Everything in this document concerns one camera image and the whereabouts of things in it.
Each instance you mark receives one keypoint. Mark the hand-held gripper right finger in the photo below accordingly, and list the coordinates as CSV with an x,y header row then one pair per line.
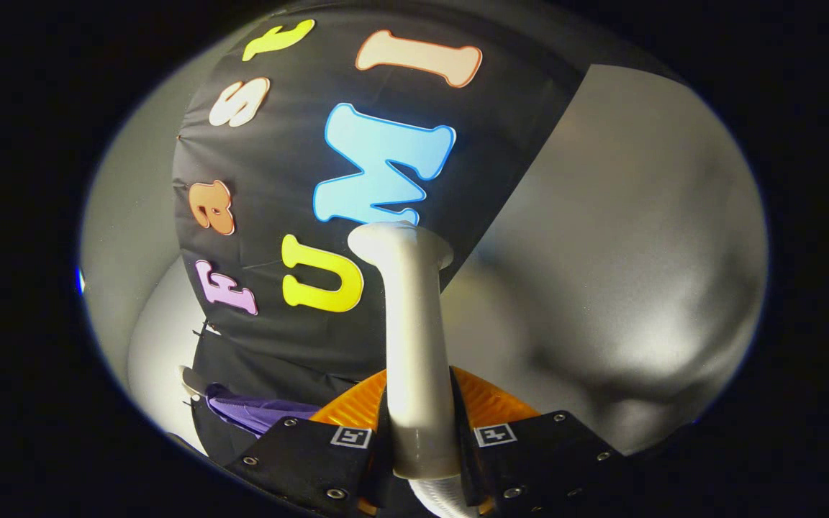
x,y
551,460

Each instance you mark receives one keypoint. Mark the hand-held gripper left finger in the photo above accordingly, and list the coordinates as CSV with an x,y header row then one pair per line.
x,y
299,460

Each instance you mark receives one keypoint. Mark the purple jacket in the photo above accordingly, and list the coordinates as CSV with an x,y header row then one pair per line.
x,y
263,414

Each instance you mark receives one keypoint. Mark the white garment steamer head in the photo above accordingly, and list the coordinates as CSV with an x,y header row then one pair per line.
x,y
414,360

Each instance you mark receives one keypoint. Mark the black backdrop cloth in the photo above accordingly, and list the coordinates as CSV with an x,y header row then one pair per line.
x,y
292,216

